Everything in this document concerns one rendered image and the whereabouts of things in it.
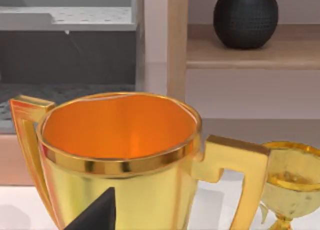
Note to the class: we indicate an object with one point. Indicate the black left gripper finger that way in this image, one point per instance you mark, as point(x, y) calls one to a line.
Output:
point(100, 212)

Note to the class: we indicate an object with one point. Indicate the large gold trophy cup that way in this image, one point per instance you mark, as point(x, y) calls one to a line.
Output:
point(150, 190)

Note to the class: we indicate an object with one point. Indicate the grey cabinet with dark inside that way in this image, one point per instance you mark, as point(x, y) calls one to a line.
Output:
point(67, 60)

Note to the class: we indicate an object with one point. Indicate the wooden open shelf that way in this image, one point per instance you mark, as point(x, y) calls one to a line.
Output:
point(225, 57)

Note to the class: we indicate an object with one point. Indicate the black round plant pot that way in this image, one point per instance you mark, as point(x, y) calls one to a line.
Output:
point(245, 18)

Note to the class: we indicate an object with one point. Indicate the small gold trophy cup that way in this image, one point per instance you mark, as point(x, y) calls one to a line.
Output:
point(290, 190)

